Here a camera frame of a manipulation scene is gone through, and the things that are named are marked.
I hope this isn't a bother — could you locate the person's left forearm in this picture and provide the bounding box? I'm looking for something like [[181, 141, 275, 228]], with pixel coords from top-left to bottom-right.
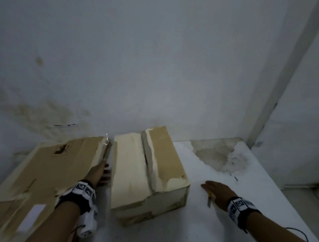
[[25, 201, 81, 242]]

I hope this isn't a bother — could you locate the large brown cardboard box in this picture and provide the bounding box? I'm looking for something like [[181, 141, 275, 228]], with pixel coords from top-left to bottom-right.
[[0, 136, 112, 242]]

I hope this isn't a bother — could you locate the white wall pipe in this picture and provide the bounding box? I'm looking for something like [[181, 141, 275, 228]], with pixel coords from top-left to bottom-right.
[[284, 183, 319, 190]]

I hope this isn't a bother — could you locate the small torn cardboard box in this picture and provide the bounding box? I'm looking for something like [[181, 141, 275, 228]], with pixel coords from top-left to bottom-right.
[[110, 126, 191, 227]]

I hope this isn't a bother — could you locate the person's right forearm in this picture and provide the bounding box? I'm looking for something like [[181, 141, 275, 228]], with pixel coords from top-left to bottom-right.
[[245, 212, 307, 242]]

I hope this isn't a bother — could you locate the thin black cable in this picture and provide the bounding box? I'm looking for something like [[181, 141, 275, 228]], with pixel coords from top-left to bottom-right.
[[285, 227, 311, 242]]

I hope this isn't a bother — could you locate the person's right hand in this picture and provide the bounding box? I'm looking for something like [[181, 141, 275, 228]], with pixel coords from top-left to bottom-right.
[[201, 181, 238, 213]]

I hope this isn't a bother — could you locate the black marker wristband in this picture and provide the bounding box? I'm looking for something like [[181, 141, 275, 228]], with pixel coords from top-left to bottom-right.
[[225, 196, 263, 234], [55, 181, 97, 215]]

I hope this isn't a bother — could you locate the person's left hand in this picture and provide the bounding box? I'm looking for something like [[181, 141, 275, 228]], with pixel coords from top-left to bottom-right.
[[84, 161, 112, 189]]

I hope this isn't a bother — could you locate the white wrist camera unit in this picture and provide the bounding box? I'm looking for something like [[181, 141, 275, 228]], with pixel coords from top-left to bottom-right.
[[75, 206, 98, 239]]

